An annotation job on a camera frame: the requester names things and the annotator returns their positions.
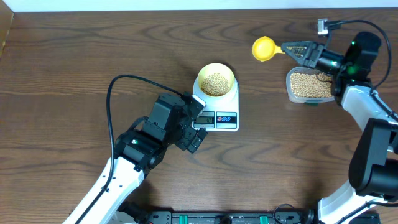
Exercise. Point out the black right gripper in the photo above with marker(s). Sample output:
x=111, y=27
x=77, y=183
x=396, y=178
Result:
x=310, y=46

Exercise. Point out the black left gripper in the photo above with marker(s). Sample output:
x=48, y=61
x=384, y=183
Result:
x=188, y=134

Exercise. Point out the yellow measuring scoop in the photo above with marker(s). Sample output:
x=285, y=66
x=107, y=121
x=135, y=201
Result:
x=264, y=49

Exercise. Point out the pale yellow bowl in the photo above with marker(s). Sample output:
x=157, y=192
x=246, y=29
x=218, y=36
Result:
x=216, y=68

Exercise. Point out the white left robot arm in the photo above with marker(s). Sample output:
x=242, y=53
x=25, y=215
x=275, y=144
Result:
x=137, y=152

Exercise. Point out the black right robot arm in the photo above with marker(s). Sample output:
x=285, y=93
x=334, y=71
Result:
x=372, y=178

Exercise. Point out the white digital kitchen scale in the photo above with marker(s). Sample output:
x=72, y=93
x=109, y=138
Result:
x=221, y=113

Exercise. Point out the soybeans in bowl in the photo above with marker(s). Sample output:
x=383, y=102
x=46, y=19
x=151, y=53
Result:
x=215, y=85

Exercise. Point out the clear container of soybeans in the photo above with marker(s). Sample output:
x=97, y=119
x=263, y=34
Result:
x=306, y=85

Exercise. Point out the black mounting rail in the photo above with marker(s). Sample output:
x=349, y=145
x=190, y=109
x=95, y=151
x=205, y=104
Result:
x=129, y=212

